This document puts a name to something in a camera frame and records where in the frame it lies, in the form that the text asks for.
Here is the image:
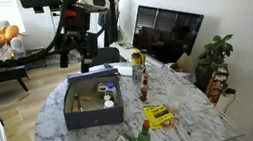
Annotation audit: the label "black flat screen television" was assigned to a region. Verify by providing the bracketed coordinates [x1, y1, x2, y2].
[129, 5, 206, 69]

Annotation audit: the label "yellow black packet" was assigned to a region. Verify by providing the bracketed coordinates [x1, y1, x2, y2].
[139, 101, 177, 133]

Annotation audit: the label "green potted plant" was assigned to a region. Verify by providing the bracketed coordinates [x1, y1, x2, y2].
[192, 29, 237, 96]

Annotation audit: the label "yellow lid vitamin bottle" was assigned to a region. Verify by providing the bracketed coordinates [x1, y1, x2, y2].
[129, 48, 144, 67]

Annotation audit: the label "blue cardboard shoe box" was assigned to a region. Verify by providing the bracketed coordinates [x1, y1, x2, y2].
[59, 60, 132, 139]

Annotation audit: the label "white television stand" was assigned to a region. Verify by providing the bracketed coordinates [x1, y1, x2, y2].
[106, 39, 201, 83]

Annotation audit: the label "brown paper bag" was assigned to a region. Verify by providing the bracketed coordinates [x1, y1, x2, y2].
[170, 50, 198, 74]

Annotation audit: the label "dark round jar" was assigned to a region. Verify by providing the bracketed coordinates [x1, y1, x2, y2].
[94, 81, 108, 100]

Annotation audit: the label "clear glass jar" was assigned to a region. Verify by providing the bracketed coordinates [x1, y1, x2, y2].
[129, 63, 146, 86]

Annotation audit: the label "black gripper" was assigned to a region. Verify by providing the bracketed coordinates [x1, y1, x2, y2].
[51, 1, 105, 76]

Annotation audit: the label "brown hot sauce bottle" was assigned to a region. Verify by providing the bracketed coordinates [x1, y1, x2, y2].
[138, 73, 152, 103]

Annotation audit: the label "black corrugated cable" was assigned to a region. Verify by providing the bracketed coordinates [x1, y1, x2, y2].
[0, 0, 77, 81]

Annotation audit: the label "dark hanging clothes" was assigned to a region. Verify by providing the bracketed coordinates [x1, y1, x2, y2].
[94, 0, 125, 50]

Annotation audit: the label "orange plush toy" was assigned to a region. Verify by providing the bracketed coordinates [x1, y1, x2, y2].
[0, 22, 30, 49]

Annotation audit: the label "white bottle with blue cap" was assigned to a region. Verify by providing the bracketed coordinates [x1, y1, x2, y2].
[103, 81, 120, 100]

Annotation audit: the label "clear plastic cup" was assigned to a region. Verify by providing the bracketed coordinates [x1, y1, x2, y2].
[164, 83, 190, 116]

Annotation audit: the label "small white pill bottle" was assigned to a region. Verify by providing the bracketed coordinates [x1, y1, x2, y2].
[103, 93, 113, 103]

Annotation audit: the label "white paper sheet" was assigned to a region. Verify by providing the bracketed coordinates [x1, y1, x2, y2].
[112, 63, 135, 78]

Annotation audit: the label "clear acrylic box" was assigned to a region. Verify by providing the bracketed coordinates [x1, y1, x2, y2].
[170, 99, 250, 141]

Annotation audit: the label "wide white pill bottle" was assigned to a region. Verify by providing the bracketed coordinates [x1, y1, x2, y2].
[103, 99, 116, 111]

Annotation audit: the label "black chair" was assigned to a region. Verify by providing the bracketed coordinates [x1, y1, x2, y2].
[86, 43, 123, 72]

